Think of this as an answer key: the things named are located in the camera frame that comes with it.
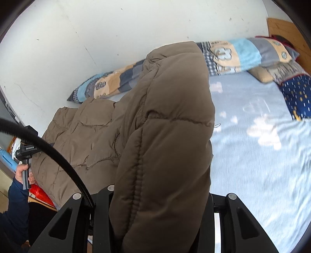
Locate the brown puffer jacket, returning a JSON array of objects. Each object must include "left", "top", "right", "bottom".
[{"left": 43, "top": 42, "right": 215, "bottom": 252}]

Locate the navy sleeve left forearm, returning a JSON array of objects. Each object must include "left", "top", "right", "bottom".
[{"left": 1, "top": 179, "right": 29, "bottom": 252}]

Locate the person's left hand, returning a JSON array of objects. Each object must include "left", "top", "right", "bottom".
[{"left": 15, "top": 164, "right": 36, "bottom": 184}]

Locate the light blue bottle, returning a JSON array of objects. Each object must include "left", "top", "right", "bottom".
[{"left": 0, "top": 149, "right": 18, "bottom": 173}]

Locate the red bag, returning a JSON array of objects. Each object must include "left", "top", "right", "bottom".
[{"left": 29, "top": 184, "right": 55, "bottom": 208}]

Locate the light blue cloud bedsheet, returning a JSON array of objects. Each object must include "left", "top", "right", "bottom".
[{"left": 209, "top": 73, "right": 310, "bottom": 252}]

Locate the navy star-pattern pillow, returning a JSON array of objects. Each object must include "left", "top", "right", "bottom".
[{"left": 278, "top": 74, "right": 311, "bottom": 121}]

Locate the grey beige pillow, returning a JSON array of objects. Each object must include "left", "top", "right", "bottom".
[{"left": 248, "top": 60, "right": 310, "bottom": 84}]

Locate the patchwork folded quilt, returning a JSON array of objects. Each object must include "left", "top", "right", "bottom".
[{"left": 67, "top": 36, "right": 299, "bottom": 103}]

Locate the wooden headboard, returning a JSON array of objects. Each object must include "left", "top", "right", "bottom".
[{"left": 267, "top": 18, "right": 311, "bottom": 74}]

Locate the black cable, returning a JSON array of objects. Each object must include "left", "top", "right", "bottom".
[{"left": 0, "top": 117, "right": 97, "bottom": 236}]

